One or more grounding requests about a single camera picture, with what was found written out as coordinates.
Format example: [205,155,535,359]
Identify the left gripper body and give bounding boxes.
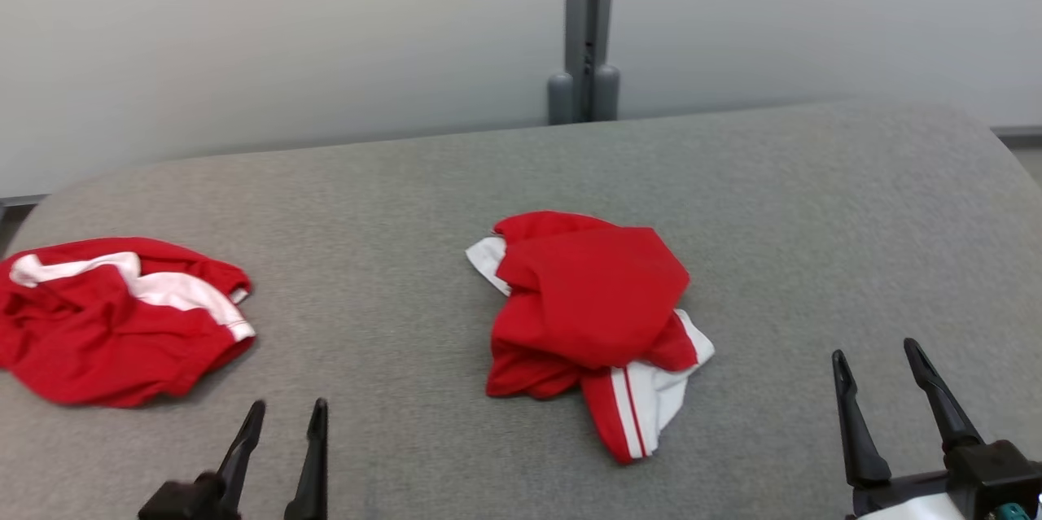
[138,473,221,520]

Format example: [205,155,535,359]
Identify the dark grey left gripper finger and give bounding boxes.
[284,398,329,520]
[216,400,266,520]

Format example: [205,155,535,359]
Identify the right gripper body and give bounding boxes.
[847,440,1042,520]

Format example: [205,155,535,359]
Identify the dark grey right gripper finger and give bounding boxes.
[904,339,984,456]
[832,349,892,488]

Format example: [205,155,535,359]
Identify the red shorts with white stripe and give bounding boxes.
[0,237,256,409]

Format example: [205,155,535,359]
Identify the red and white long trousers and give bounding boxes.
[466,211,716,465]

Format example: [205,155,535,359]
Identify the grey metal partition post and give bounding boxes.
[547,0,621,126]

